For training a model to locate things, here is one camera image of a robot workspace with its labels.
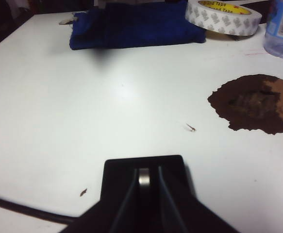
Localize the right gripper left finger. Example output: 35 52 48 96
68 168 142 233

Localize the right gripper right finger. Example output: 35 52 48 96
152 166 239 233

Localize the clear plastic water bottle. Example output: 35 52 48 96
263 0 283 60

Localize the white double-sided tape roll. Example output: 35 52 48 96
185 0 263 36

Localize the black USB hub cable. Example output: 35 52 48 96
0 193 75 224

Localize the blue cloth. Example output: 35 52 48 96
69 1 207 51

